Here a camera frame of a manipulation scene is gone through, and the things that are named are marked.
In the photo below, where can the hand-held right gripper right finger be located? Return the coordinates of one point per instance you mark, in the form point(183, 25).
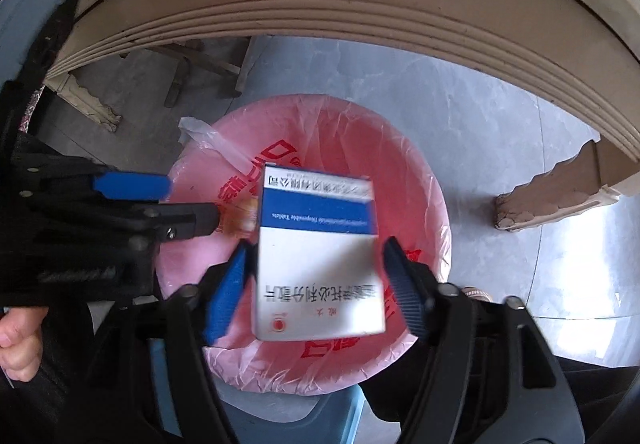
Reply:
point(406, 291)

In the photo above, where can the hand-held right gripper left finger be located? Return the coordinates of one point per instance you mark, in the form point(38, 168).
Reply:
point(225, 294)

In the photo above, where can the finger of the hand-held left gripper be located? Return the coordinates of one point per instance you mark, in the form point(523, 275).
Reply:
point(195, 219)
point(130, 186)

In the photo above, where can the amber transparent wrapper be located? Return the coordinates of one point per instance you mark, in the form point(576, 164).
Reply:
point(240, 219)

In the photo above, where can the pink trash bin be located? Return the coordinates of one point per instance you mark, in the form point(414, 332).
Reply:
point(400, 204)

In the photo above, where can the white and blue medicine box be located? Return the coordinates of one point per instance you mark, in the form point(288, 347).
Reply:
point(320, 264)

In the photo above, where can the person's left hand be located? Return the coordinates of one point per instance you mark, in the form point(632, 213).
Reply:
point(20, 339)

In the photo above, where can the clear plastic bin liner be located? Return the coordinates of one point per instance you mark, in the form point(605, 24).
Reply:
point(197, 130)

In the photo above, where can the grey-blue plastic stool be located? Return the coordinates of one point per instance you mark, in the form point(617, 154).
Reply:
point(280, 419)

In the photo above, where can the wooden chair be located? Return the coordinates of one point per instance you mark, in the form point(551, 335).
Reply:
point(210, 60)

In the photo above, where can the person's dark trousers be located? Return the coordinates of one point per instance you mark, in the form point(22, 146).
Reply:
point(600, 399)

